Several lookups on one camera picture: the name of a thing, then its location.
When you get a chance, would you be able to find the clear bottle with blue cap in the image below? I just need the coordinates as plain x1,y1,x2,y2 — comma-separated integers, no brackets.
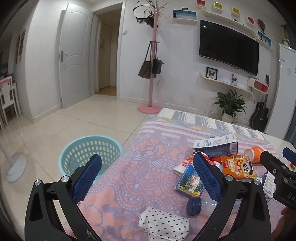
187,197,217,217

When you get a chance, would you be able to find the white heart-patterned paper bag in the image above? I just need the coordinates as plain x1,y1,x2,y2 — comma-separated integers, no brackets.
138,207,190,241

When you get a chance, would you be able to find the person's right hand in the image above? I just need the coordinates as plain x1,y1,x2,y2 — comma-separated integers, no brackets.
271,207,295,240

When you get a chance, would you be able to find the white leaflet paper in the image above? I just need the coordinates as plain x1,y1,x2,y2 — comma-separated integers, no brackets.
262,171,276,202

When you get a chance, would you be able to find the orange paper cup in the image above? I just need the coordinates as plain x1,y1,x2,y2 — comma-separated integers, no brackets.
244,146,266,164

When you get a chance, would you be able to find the blue picture card box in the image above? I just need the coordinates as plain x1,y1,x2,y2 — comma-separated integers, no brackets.
176,164,204,197

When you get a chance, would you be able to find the teal plastic laundry basket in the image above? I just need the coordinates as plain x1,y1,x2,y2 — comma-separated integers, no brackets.
58,135,123,178

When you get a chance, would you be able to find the orange panda snack packet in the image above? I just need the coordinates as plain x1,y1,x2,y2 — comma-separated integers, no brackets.
221,155,256,181

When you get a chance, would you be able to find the white blue milk carton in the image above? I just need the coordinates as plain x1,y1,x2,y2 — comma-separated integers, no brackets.
192,134,238,158

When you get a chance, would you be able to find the white refrigerator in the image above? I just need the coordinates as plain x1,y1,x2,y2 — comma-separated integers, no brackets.
265,44,295,140

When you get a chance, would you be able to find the black acoustic guitar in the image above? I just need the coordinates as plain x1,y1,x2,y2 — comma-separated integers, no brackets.
250,75,270,132

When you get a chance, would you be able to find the patterned pink purple tablecloth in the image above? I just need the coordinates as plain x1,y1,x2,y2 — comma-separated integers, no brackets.
62,107,296,241

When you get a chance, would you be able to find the white floor fan base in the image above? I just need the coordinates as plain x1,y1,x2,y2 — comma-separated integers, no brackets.
1,141,27,183

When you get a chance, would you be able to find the potted green plant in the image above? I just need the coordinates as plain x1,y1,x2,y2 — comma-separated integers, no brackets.
213,89,249,123

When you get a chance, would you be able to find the white curved lower shelf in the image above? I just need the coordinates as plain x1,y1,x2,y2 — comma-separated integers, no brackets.
199,72,254,98

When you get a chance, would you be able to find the small colourful figurine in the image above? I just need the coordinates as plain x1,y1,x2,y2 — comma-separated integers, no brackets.
231,74,238,86

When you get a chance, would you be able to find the pink coat rack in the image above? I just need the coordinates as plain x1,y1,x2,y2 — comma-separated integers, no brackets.
137,0,171,114

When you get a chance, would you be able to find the framed butterfly picture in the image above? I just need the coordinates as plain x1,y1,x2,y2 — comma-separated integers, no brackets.
206,67,218,80

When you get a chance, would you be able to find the white dining chair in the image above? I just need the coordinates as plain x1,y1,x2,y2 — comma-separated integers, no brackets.
1,76,21,124

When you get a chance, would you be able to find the brown handbag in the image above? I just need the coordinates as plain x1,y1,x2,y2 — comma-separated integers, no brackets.
138,42,152,79

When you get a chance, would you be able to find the black handbag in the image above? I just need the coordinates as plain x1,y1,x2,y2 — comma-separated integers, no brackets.
152,41,164,75

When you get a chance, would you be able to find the white interior door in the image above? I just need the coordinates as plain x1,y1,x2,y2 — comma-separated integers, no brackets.
59,4,92,108

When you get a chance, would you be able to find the white blue cube shelf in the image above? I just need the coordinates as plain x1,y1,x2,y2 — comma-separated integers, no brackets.
172,9,198,22

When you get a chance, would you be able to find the wall-mounted black television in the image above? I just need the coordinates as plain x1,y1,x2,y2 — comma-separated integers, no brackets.
199,20,259,76

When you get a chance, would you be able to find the white upper wall shelf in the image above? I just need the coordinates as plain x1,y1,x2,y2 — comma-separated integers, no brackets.
200,8,257,38

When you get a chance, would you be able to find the white wall clock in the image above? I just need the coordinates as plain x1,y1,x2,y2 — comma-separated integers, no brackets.
132,0,154,19

